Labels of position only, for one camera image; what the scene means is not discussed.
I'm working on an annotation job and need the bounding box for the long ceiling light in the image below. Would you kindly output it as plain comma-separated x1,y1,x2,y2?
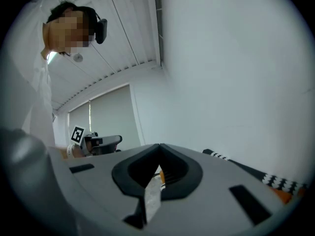
46,51,59,65

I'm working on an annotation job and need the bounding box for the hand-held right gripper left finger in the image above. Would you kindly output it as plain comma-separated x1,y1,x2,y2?
48,143,161,236

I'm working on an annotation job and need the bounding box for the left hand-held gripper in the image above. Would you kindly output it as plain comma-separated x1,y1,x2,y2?
70,124,123,157

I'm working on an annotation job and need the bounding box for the black white orange patterned cloth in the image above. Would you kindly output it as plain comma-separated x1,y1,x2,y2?
144,148,310,225

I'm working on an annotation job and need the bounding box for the dark ceiling rail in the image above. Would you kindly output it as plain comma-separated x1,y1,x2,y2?
153,0,165,67

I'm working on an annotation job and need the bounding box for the wide grey roller blind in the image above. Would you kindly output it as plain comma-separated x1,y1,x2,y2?
89,84,141,149

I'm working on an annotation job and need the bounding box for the narrow grey roller blind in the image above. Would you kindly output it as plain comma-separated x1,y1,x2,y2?
68,102,91,145

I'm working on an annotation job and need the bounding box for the black head-worn camera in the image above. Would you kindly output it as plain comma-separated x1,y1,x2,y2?
83,6,108,45

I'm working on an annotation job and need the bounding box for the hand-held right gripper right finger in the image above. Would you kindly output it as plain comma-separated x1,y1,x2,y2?
146,143,297,236

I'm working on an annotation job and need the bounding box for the person's left forearm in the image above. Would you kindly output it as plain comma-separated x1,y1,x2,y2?
55,145,86,160

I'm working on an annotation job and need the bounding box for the person's head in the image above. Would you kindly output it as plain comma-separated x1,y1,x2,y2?
41,0,99,58

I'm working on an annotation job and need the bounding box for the person's white shirt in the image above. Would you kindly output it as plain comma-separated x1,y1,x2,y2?
0,0,57,148

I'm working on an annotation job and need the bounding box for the white wristband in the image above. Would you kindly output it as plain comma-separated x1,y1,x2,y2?
65,144,76,159

